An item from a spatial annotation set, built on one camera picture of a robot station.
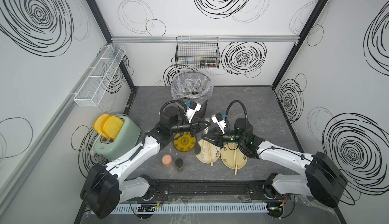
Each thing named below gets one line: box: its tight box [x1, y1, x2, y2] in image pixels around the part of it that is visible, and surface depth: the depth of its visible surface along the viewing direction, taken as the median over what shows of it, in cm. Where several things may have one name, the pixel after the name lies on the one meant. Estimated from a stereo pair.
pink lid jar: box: [161, 154, 176, 172], surface depth 75 cm
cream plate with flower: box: [195, 139, 221, 164], surface depth 86 cm
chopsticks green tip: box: [207, 141, 214, 167], surface depth 84 cm
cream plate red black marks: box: [220, 143, 248, 170], surface depth 84 cm
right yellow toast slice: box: [101, 115, 125, 141], surface depth 77 cm
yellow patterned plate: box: [173, 131, 197, 153], surface depth 91 cm
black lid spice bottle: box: [175, 158, 184, 172], surface depth 75 cm
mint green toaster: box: [94, 114, 141, 162], surface depth 77 cm
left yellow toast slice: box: [93, 113, 110, 140], surface depth 76 cm
